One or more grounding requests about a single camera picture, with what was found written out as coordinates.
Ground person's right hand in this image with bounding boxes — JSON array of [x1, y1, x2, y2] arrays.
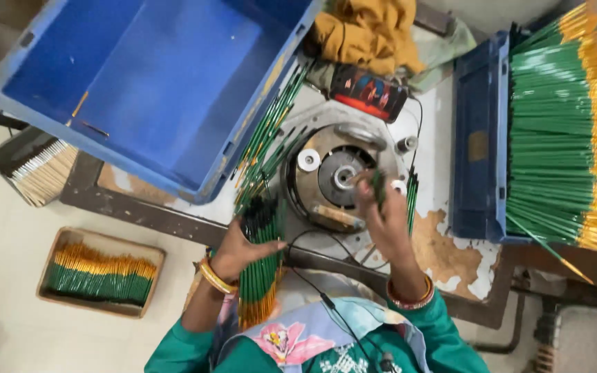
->
[[356, 175, 419, 271]]

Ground person's left hand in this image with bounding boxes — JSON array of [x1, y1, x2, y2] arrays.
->
[[209, 218, 289, 284]]

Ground single green paint brush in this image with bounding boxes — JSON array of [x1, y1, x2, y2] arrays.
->
[[370, 168, 388, 213]]

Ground bundle of green brushes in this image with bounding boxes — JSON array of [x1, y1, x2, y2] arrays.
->
[[236, 194, 289, 331]]

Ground wooden stub on machine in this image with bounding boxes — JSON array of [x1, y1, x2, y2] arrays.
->
[[313, 204, 367, 231]]

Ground small bunch of green brushes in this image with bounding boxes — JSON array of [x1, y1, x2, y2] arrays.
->
[[405, 166, 420, 238]]

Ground round grey metal machine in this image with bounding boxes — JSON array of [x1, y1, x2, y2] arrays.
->
[[277, 101, 408, 260]]

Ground black smartphone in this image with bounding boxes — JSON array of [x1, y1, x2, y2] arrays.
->
[[329, 63, 409, 124]]

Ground red gold bangles right wrist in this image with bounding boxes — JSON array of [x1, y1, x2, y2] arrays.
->
[[386, 275, 436, 311]]

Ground loose pile of green brushes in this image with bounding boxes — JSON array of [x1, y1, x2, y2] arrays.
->
[[232, 59, 315, 216]]

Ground dark blue plastic crate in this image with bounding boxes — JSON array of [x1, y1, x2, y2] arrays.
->
[[449, 30, 597, 245]]

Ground floral pale blue scarf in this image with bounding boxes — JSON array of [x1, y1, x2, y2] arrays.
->
[[210, 296, 432, 373]]

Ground mustard yellow cloth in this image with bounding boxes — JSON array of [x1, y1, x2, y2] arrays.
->
[[309, 0, 426, 77]]

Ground pale green cloth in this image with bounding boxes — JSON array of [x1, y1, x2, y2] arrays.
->
[[407, 18, 478, 94]]

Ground person's green garment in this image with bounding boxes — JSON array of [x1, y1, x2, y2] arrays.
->
[[144, 289, 491, 373]]

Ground gold bangles on left wrist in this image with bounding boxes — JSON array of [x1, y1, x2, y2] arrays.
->
[[198, 257, 238, 295]]

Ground big stack of gold-tipped brushes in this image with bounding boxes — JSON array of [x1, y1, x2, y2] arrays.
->
[[505, 0, 597, 257]]

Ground large blue plastic crate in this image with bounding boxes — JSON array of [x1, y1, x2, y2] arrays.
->
[[0, 0, 325, 205]]

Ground pale grey stool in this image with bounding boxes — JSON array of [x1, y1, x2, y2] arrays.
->
[[534, 305, 597, 373]]

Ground cardboard box of green brushes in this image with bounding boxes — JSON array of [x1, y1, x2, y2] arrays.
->
[[36, 226, 167, 319]]

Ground dark brush in crate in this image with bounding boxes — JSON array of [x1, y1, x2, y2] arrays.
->
[[80, 121, 111, 139]]

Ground gold brush in crate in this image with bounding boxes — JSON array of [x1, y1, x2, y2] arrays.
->
[[70, 90, 90, 119]]

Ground metal tray of pale sticks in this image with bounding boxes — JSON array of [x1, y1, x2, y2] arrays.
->
[[0, 127, 79, 208]]

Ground black earphone cable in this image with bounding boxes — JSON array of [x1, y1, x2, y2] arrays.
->
[[284, 228, 400, 373]]

